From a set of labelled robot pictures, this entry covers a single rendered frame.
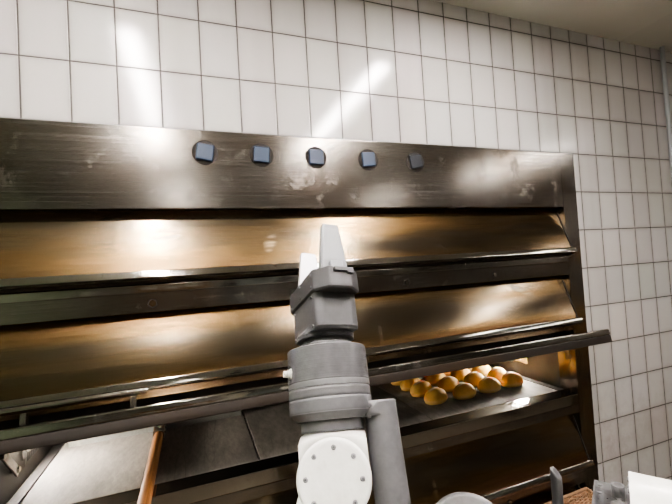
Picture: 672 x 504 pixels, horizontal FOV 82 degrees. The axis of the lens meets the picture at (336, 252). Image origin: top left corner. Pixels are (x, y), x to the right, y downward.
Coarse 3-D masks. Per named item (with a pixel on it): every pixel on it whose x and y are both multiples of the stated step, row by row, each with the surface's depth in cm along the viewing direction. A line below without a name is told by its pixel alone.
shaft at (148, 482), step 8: (160, 432) 125; (152, 440) 120; (160, 440) 119; (152, 448) 113; (160, 448) 115; (152, 456) 108; (152, 464) 104; (152, 472) 100; (144, 480) 96; (152, 480) 97; (144, 488) 92; (152, 488) 94; (144, 496) 89
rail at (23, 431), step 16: (560, 336) 126; (576, 336) 127; (592, 336) 129; (464, 352) 112; (480, 352) 113; (496, 352) 115; (368, 368) 101; (384, 368) 102; (400, 368) 103; (272, 384) 92; (176, 400) 85; (192, 400) 85; (208, 400) 86; (224, 400) 87; (80, 416) 78; (96, 416) 79; (112, 416) 80; (128, 416) 81; (0, 432) 73; (16, 432) 74; (32, 432) 75
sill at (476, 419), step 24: (504, 408) 135; (528, 408) 136; (552, 408) 140; (408, 432) 121; (432, 432) 122; (456, 432) 125; (288, 456) 110; (192, 480) 100; (216, 480) 100; (240, 480) 101; (264, 480) 103
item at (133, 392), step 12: (84, 396) 82; (96, 396) 83; (108, 396) 83; (120, 396) 84; (132, 396) 85; (0, 408) 77; (12, 408) 78; (24, 408) 78; (36, 408) 79; (48, 408) 80; (24, 420) 78
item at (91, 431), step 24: (600, 336) 131; (480, 360) 112; (504, 360) 115; (192, 408) 85; (216, 408) 86; (240, 408) 88; (48, 432) 76; (72, 432) 77; (96, 432) 78; (120, 432) 80
